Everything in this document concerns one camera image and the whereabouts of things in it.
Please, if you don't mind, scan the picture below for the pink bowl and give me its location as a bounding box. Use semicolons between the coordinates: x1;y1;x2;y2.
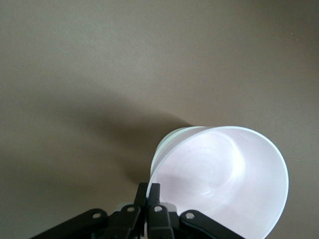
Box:
149;125;290;239

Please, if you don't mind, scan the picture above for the white bowl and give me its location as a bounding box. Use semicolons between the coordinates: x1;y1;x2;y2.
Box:
152;126;209;176

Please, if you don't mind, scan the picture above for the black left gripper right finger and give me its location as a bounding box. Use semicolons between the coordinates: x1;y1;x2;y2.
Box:
146;183;241;239

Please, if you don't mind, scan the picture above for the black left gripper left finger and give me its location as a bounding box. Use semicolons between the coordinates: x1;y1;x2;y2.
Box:
29;182;148;239

